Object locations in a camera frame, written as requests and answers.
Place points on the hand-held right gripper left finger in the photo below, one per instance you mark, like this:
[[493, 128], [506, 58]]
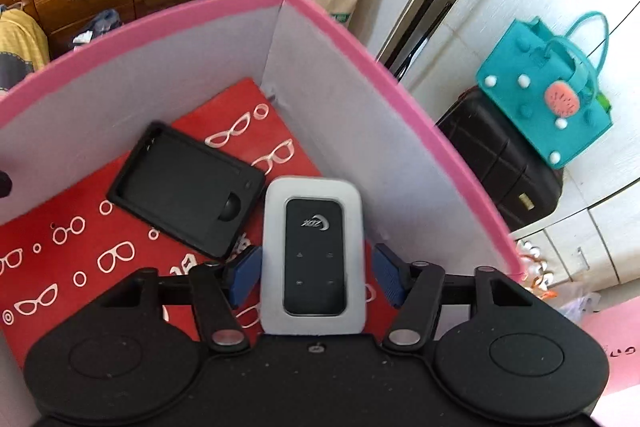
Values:
[[247, 274]]

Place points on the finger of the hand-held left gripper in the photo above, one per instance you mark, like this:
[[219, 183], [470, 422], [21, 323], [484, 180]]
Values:
[[4, 184]]

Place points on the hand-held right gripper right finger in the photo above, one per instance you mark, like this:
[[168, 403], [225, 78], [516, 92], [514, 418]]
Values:
[[387, 274]]

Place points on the white pocket router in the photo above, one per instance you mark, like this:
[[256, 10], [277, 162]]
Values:
[[310, 207]]

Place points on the pink cardboard box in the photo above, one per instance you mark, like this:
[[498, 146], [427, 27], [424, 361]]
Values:
[[350, 132]]

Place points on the red glasses-print liner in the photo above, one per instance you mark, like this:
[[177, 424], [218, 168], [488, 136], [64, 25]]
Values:
[[75, 202]]

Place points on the black silicone case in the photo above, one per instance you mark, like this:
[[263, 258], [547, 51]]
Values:
[[175, 177]]

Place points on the yellow garment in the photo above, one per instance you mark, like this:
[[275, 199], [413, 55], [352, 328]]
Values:
[[20, 42]]

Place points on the black suitcase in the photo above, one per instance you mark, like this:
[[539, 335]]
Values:
[[490, 167]]

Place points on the clear plastic packets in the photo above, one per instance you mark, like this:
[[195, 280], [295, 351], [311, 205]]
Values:
[[565, 302]]

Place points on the blue clothing heap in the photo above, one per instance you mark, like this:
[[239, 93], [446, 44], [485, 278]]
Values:
[[100, 24]]

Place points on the teal felt handbag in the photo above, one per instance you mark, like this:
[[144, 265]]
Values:
[[525, 127]]

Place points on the pink shopping bag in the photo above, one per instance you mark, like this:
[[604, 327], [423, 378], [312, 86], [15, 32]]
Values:
[[615, 382]]

